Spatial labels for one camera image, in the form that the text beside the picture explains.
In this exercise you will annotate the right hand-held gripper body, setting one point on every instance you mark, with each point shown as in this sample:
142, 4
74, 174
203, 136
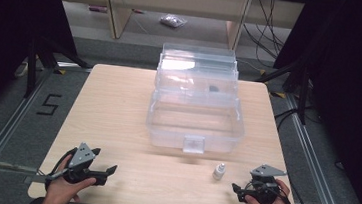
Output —
266, 171

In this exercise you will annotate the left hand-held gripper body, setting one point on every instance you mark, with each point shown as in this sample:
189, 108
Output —
82, 155

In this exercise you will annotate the small white dropper bottle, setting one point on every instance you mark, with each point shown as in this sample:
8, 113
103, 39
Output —
218, 172

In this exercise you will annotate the clear plastic storage box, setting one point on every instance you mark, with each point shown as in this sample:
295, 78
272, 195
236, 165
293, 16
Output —
195, 140

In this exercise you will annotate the person's left hand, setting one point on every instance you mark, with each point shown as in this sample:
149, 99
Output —
58, 190

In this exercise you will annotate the black metal stand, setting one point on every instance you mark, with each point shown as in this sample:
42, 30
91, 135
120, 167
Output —
31, 74
303, 100

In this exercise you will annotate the dark curtain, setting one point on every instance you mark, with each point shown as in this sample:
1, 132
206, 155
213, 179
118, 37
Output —
355, 82
5, 31

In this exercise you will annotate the metal shelf unit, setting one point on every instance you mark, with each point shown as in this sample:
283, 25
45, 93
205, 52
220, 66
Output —
120, 16

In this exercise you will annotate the pink flat item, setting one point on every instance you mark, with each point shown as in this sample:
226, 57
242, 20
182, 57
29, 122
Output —
97, 8

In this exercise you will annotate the clear plastic bag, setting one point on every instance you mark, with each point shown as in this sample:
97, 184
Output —
173, 21

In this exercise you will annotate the metal floor rail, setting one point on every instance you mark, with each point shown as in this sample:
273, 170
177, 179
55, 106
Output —
311, 154
1, 138

